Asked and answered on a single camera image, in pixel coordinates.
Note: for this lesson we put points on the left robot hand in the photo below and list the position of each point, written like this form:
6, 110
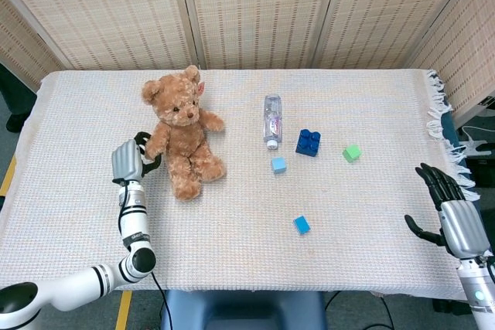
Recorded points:
125, 162

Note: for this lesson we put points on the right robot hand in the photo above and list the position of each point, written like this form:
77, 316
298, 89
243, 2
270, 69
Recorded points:
456, 222

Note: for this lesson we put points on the brown plush teddy bear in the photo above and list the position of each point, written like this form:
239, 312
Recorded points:
181, 140

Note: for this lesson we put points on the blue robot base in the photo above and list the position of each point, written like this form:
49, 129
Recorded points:
243, 308

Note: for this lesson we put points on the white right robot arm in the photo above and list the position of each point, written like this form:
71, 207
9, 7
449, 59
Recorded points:
477, 291

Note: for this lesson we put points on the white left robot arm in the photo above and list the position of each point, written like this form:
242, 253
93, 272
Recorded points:
96, 260

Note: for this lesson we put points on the white stand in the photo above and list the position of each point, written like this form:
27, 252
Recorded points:
472, 144

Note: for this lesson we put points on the round orange hang tag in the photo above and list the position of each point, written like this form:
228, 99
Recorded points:
201, 88

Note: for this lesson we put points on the green cube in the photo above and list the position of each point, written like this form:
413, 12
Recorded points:
351, 153

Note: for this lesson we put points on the beige waffle weave tablecloth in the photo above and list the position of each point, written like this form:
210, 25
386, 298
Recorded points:
247, 198

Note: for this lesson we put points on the clear plastic water bottle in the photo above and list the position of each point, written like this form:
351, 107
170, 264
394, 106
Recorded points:
273, 121

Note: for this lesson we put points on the light blue cube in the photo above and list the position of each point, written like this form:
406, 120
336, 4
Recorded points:
278, 165

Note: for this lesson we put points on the blue and white block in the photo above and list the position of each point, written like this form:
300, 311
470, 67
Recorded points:
301, 225

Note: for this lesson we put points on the dark blue building brick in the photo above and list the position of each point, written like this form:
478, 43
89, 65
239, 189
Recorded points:
308, 143

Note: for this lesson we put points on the woven folding screen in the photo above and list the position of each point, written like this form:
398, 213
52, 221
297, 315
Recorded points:
247, 9

